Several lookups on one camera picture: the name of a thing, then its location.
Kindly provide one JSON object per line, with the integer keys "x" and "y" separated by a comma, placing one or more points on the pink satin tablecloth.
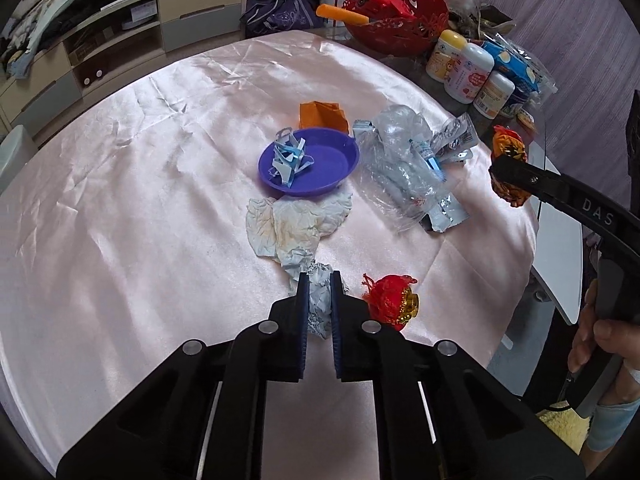
{"x": 125, "y": 210}

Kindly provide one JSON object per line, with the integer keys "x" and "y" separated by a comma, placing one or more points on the small orange packet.
{"x": 526, "y": 119}

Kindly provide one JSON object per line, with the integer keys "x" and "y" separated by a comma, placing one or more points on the yellow cap white bottle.
{"x": 442, "y": 60}

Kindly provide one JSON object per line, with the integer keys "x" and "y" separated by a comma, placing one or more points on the person's right forearm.
{"x": 615, "y": 420}

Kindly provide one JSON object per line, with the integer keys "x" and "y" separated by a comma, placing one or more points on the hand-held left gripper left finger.
{"x": 302, "y": 320}

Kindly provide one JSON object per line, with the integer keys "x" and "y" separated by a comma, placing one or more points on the large white tissue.
{"x": 280, "y": 220}

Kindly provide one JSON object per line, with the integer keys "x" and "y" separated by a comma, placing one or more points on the white bottle pink label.
{"x": 467, "y": 75}

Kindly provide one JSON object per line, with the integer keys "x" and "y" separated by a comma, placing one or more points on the person's right hand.
{"x": 582, "y": 340}

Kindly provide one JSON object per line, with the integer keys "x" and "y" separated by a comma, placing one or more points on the small white bottle orange label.
{"x": 492, "y": 95}

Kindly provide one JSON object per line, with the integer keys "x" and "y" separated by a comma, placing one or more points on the beige grey tv cabinet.
{"x": 200, "y": 30}

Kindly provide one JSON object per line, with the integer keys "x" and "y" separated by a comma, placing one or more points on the red orange candy wrapper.
{"x": 507, "y": 142}

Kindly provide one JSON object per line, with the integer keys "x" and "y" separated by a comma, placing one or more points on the torn silver foil wrapper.
{"x": 452, "y": 137}
{"x": 445, "y": 215}

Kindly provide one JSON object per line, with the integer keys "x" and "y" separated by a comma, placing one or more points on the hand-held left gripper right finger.
{"x": 337, "y": 325}

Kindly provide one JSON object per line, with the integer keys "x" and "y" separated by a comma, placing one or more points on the blue snack bag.
{"x": 515, "y": 65}

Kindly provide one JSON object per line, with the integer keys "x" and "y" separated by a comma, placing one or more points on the clear plastic bag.
{"x": 400, "y": 170}

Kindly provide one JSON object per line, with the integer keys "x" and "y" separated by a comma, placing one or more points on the pile of clothes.
{"x": 35, "y": 20}

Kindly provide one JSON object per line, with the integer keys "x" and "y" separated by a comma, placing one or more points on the small grey tissue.
{"x": 319, "y": 305}

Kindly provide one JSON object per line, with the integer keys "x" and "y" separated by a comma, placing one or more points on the orange folded paper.
{"x": 320, "y": 115}

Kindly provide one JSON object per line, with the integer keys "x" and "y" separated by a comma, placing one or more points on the purple curtain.
{"x": 550, "y": 0}

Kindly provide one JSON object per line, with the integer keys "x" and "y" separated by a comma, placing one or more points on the blue white paper shreds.
{"x": 290, "y": 157}

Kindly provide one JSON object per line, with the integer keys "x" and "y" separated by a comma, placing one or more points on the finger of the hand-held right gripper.
{"x": 530, "y": 177}

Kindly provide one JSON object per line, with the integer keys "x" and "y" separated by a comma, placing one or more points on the purple bag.
{"x": 280, "y": 15}

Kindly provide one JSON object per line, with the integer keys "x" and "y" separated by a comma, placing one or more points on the purple plastic plate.
{"x": 330, "y": 160}

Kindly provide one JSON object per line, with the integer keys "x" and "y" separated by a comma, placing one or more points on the yellow fuzzy cloth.
{"x": 560, "y": 422}

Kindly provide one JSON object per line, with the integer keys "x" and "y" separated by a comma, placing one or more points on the red lattice basket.
{"x": 400, "y": 35}

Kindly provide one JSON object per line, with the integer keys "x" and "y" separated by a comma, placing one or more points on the red gold candy wrapper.
{"x": 390, "y": 300}

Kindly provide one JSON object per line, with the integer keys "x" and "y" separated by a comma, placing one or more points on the orange stick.
{"x": 340, "y": 12}

